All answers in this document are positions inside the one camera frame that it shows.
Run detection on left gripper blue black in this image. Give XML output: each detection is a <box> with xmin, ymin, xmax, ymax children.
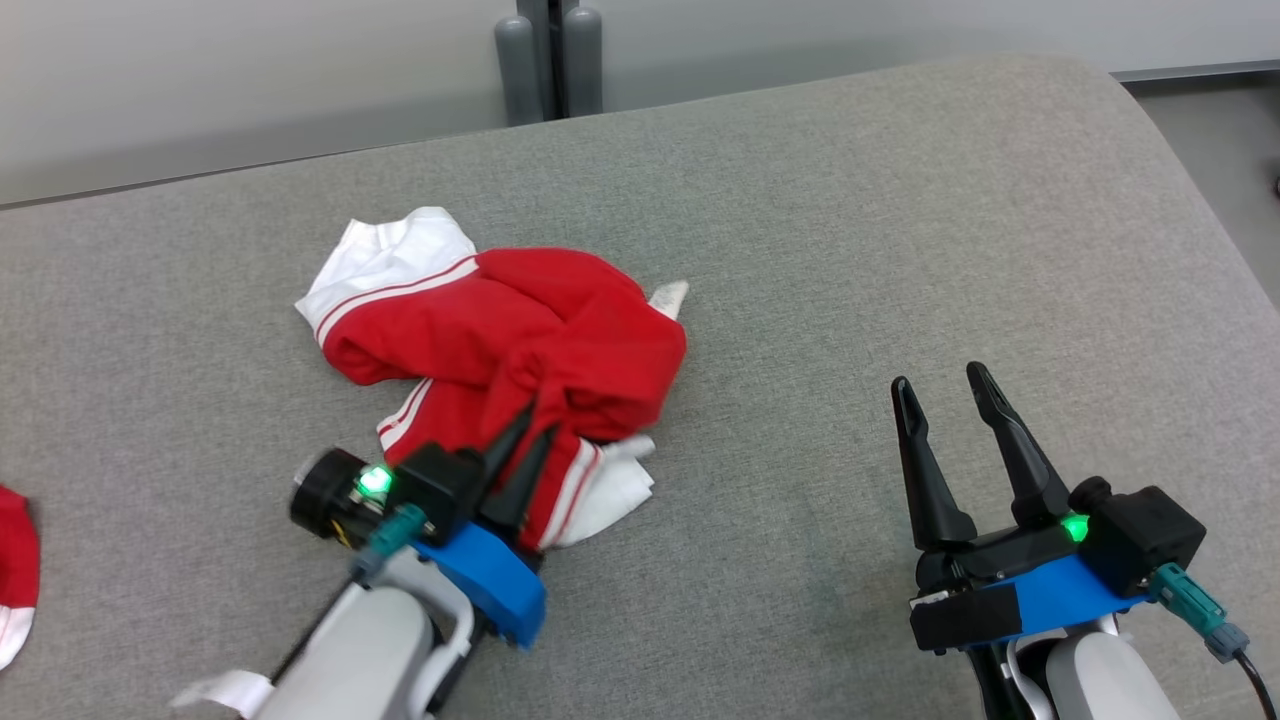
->
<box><xmin>410</xmin><ymin>399</ymin><xmax>558</xmax><ymax>652</ymax></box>

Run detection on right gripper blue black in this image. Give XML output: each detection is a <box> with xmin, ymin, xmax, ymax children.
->
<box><xmin>890</xmin><ymin>361</ymin><xmax>1153</xmax><ymax>654</ymax></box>

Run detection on red white jersey shirt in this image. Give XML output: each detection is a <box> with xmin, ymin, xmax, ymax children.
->
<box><xmin>295</xmin><ymin>207</ymin><xmax>691</xmax><ymax>553</ymax></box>

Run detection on red shorts with white stripe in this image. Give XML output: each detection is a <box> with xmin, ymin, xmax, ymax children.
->
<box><xmin>0</xmin><ymin>485</ymin><xmax>42</xmax><ymax>671</ymax></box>

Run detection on left gripper black motor cylinder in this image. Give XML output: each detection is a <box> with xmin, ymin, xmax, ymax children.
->
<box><xmin>290</xmin><ymin>448</ymin><xmax>386</xmax><ymax>549</ymax></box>

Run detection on grey rounded bumper cylinder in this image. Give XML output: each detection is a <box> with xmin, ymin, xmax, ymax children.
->
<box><xmin>562</xmin><ymin>7</ymin><xmax>605</xmax><ymax>118</ymax></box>
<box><xmin>494</xmin><ymin>15</ymin><xmax>546</xmax><ymax>128</ymax></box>

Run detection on grey baseboard strip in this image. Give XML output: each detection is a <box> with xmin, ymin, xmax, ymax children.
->
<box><xmin>1110</xmin><ymin>60</ymin><xmax>1280</xmax><ymax>84</ymax></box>

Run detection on left arm teal-plug black cable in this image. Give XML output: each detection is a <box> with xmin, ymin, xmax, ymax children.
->
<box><xmin>265</xmin><ymin>503</ymin><xmax>429</xmax><ymax>691</ymax></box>

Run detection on arm teal-plug black cable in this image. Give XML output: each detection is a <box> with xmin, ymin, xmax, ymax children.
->
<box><xmin>265</xmin><ymin>503</ymin><xmax>429</xmax><ymax>691</ymax></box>
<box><xmin>1148</xmin><ymin>563</ymin><xmax>1280</xmax><ymax>720</ymax></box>

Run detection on right arm teal-plug black cable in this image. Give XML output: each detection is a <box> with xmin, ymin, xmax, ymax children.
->
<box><xmin>1148</xmin><ymin>563</ymin><xmax>1280</xmax><ymax>720</ymax></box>

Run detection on grey partition post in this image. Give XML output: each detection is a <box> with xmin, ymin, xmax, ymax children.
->
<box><xmin>516</xmin><ymin>0</ymin><xmax>579</xmax><ymax>121</ymax></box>

